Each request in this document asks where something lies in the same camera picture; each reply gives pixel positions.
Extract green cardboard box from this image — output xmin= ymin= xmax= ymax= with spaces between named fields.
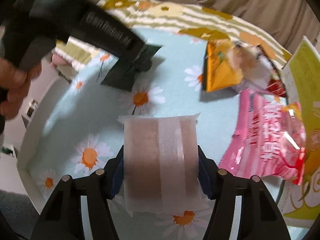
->
xmin=276 ymin=36 xmax=320 ymax=228

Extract Tatre chips bag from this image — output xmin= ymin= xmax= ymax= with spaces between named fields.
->
xmin=232 ymin=42 xmax=287 ymax=98

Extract left hand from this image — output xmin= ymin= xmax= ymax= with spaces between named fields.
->
xmin=1 ymin=57 xmax=42 ymax=120

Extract light blue daisy cloth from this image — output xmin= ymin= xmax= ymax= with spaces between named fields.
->
xmin=24 ymin=29 xmax=255 ymax=239

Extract orange snack bag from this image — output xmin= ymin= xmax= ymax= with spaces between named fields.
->
xmin=202 ymin=39 xmax=243 ymax=93

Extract pink snack bag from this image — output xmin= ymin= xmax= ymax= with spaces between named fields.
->
xmin=219 ymin=89 xmax=306 ymax=185

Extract striped flower blanket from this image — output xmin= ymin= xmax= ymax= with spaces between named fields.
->
xmin=52 ymin=0 xmax=293 ymax=73

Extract clear cracker pack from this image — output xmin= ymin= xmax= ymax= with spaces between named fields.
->
xmin=118 ymin=114 xmax=208 ymax=216

